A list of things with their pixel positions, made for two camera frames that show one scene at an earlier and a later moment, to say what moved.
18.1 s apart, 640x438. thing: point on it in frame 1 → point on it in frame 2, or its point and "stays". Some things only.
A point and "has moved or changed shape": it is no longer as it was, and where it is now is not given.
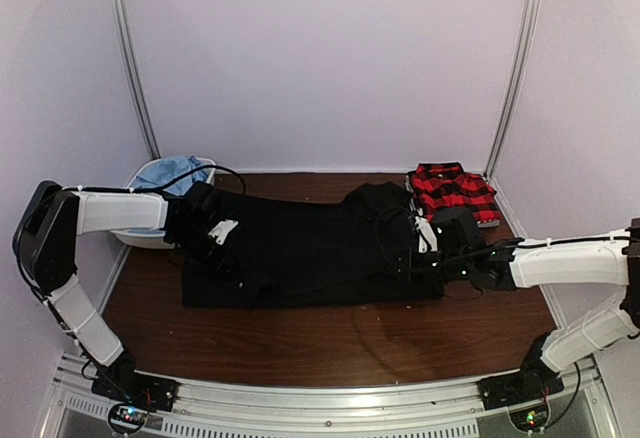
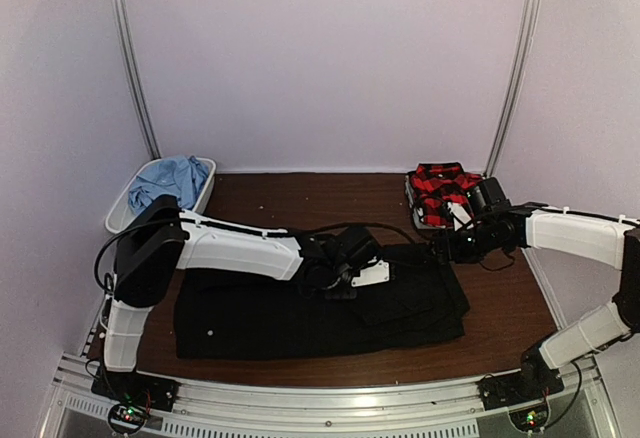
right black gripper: [408, 264] → [447, 248]
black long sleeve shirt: [292, 251] has moved or changed shape
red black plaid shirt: [444, 185] stays
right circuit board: [529, 420] stays
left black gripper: [221, 261] → [332, 294]
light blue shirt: [170, 168] stays
